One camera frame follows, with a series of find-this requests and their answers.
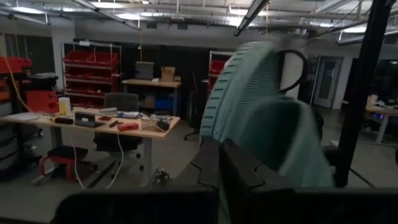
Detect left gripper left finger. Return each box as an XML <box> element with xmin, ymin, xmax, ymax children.
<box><xmin>51</xmin><ymin>138</ymin><xmax>220</xmax><ymax>224</ymax></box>

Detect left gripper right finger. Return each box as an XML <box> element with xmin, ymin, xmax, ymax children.
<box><xmin>219</xmin><ymin>141</ymin><xmax>398</xmax><ymax>224</ymax></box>

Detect teal rubber slide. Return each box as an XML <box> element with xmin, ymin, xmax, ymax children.
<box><xmin>198</xmin><ymin>40</ymin><xmax>336</xmax><ymax>224</ymax></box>

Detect red black stool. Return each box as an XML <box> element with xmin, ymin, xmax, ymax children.
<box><xmin>39</xmin><ymin>145</ymin><xmax>91</xmax><ymax>182</ymax></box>

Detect grey electronic device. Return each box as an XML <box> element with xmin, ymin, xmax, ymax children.
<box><xmin>73</xmin><ymin>111</ymin><xmax>106</xmax><ymax>128</ymax></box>

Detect blue storage bin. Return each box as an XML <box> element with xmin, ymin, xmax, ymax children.
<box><xmin>154</xmin><ymin>96</ymin><xmax>174</xmax><ymax>111</ymax></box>

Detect black office chair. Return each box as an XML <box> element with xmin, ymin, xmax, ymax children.
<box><xmin>92</xmin><ymin>92</ymin><xmax>146</xmax><ymax>172</ymax></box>

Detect black rectangular case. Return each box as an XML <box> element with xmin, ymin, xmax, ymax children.
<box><xmin>54</xmin><ymin>116</ymin><xmax>75</xmax><ymax>126</ymax></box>

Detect yellowish plastic bottle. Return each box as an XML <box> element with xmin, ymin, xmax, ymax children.
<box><xmin>58</xmin><ymin>96</ymin><xmax>72</xmax><ymax>116</ymax></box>

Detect grey door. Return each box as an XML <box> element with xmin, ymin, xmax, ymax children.
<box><xmin>312</xmin><ymin>55</ymin><xmax>345</xmax><ymax>110</ymax></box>

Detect light wooden desk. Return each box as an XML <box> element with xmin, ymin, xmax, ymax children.
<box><xmin>365</xmin><ymin>95</ymin><xmax>398</xmax><ymax>144</ymax></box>

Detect long wooden worktable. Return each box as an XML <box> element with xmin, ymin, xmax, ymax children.
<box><xmin>0</xmin><ymin>107</ymin><xmax>182</xmax><ymax>187</ymax></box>

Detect cardboard box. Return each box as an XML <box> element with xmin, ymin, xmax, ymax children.
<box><xmin>160</xmin><ymin>65</ymin><xmax>177</xmax><ymax>83</ymax></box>

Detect grey stacked trays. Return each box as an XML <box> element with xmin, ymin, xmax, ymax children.
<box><xmin>134</xmin><ymin>60</ymin><xmax>155</xmax><ymax>81</ymax></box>

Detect red toolbox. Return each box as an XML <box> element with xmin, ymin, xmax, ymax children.
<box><xmin>24</xmin><ymin>90</ymin><xmax>60</xmax><ymax>113</ymax></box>

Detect red storage bin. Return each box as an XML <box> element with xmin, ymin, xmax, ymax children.
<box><xmin>0</xmin><ymin>57</ymin><xmax>33</xmax><ymax>75</ymax></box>

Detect long white cable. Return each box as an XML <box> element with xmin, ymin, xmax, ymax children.
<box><xmin>70</xmin><ymin>133</ymin><xmax>125</xmax><ymax>190</ymax></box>

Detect black aluminium rig frame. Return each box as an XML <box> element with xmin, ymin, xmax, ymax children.
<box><xmin>335</xmin><ymin>0</ymin><xmax>394</xmax><ymax>189</ymax></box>

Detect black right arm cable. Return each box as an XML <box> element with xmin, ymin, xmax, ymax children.
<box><xmin>275</xmin><ymin>49</ymin><xmax>309</xmax><ymax>95</ymax></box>

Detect wire rack red bins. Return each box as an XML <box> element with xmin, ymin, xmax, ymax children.
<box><xmin>62</xmin><ymin>41</ymin><xmax>123</xmax><ymax>109</ymax></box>
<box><xmin>207</xmin><ymin>50</ymin><xmax>234</xmax><ymax>97</ymax></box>

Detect yellow hanging cable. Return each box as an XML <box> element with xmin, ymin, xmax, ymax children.
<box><xmin>2</xmin><ymin>55</ymin><xmax>34</xmax><ymax>113</ymax></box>

